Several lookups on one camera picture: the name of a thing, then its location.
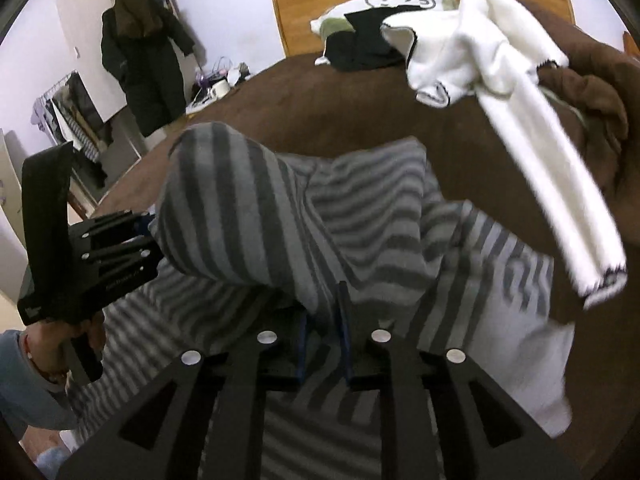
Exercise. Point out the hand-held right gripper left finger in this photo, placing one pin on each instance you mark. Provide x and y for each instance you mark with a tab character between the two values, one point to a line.
300	340

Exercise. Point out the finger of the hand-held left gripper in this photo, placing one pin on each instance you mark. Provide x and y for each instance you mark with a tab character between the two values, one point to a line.
125	267
110	225

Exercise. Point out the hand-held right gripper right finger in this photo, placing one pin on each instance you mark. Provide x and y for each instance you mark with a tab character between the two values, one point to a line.
344	340

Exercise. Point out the grey striped hoodie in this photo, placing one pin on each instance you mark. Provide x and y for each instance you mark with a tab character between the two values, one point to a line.
240	200

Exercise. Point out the person's left forearm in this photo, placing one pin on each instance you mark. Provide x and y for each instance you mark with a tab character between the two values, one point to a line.
25	390

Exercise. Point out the clothes rack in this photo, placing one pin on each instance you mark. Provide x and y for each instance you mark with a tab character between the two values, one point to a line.
75	120

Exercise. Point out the person's left hand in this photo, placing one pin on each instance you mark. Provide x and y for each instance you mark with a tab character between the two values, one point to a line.
47	347

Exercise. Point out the black hanging coat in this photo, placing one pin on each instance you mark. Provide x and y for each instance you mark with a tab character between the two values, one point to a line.
145	80

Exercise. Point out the white mug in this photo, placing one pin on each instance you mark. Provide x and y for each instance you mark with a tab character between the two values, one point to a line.
219	91

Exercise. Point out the cluttered bedside table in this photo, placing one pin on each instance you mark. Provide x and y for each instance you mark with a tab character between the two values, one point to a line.
217	67

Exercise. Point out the light blue fleece robe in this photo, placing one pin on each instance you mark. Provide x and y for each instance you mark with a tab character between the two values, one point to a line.
50	462

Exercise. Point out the brown furry garment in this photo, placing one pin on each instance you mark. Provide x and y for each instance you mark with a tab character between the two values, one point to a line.
135	10

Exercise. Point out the wooden headboard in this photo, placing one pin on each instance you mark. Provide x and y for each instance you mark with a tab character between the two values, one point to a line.
295	15

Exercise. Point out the black garment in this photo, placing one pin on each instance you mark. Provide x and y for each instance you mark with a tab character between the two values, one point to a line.
365	40

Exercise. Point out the white fleece garment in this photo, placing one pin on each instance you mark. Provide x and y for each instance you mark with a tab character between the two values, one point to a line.
450	45

